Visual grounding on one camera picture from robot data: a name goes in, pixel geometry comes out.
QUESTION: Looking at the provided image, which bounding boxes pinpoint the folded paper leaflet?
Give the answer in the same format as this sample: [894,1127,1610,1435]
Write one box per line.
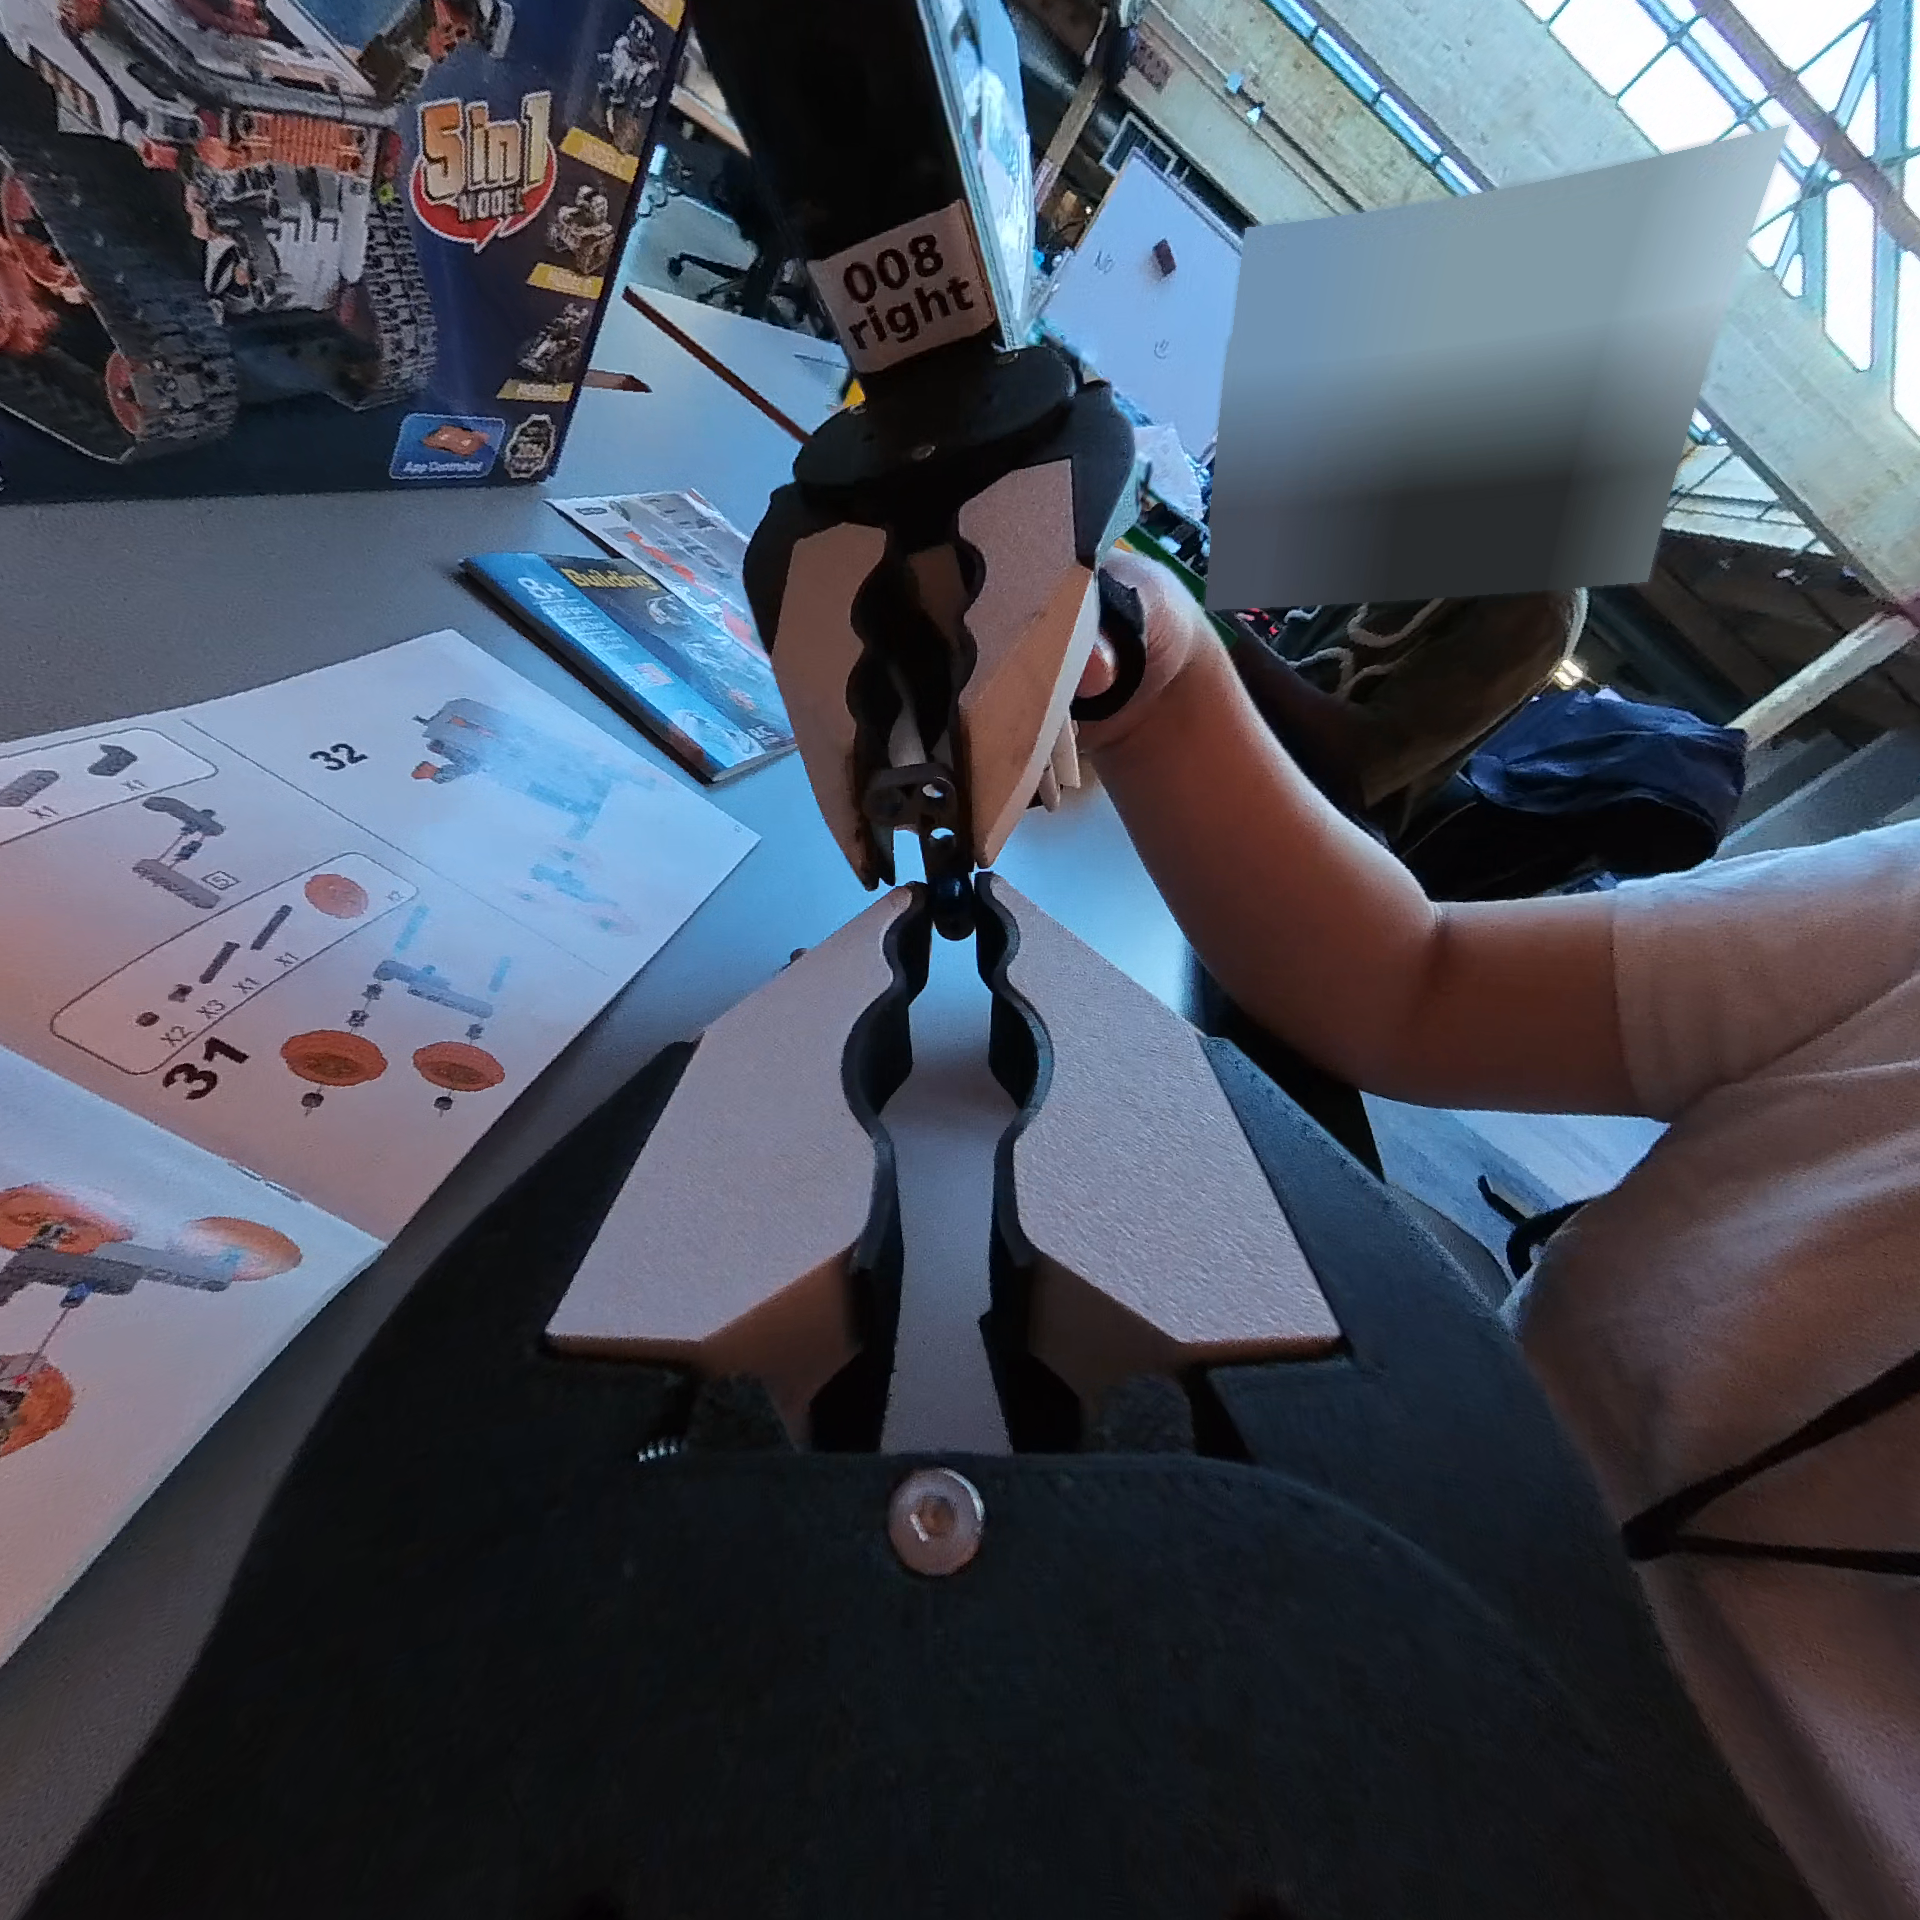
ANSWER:
[544,489,754,633]

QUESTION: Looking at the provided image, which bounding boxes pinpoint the black lanyard strap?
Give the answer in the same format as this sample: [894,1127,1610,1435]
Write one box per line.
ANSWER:
[1618,1359,1920,1579]

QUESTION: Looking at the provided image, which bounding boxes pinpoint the short grey beam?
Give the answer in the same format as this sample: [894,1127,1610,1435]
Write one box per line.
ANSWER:
[861,761,958,843]

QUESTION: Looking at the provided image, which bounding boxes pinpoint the open instruction booklet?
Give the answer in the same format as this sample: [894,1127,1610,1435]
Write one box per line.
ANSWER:
[0,631,759,1659]

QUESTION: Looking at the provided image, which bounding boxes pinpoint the person's right forearm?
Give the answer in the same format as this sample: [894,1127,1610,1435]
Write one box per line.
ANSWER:
[1101,619,1642,1120]

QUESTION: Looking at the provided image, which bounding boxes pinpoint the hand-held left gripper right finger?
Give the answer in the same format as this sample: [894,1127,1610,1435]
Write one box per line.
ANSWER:
[972,876,1344,1452]

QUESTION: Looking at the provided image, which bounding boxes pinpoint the grey desk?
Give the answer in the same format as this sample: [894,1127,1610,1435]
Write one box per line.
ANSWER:
[0,347,1387,1786]

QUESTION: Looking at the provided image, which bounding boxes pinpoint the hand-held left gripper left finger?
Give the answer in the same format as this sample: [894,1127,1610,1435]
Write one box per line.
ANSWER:
[544,886,916,1452]

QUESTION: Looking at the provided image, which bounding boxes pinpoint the background desk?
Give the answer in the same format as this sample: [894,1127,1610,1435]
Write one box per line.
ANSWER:
[621,277,855,450]

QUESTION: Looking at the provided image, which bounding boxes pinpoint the person's right hand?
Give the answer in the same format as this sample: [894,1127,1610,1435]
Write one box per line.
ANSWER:
[1066,550,1228,761]

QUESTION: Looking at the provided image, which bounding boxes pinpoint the dark blue backpack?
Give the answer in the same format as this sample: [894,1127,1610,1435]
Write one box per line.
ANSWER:
[1410,685,1749,900]

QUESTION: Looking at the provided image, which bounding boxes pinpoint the robot kit box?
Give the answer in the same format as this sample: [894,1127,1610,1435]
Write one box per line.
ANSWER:
[0,0,693,504]

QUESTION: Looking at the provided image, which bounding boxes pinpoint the glass skylight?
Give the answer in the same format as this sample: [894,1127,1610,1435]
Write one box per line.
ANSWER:
[1261,0,1920,377]

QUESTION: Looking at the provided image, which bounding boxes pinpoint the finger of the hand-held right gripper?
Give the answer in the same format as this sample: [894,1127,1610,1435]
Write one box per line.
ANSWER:
[939,448,1109,873]
[771,523,911,891]

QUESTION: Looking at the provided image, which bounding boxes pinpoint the blue closed booklet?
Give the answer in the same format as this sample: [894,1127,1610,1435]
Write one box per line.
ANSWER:
[460,552,800,788]

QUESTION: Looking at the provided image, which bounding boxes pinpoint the white board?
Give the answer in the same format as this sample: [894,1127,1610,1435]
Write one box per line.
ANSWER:
[1039,150,1246,450]

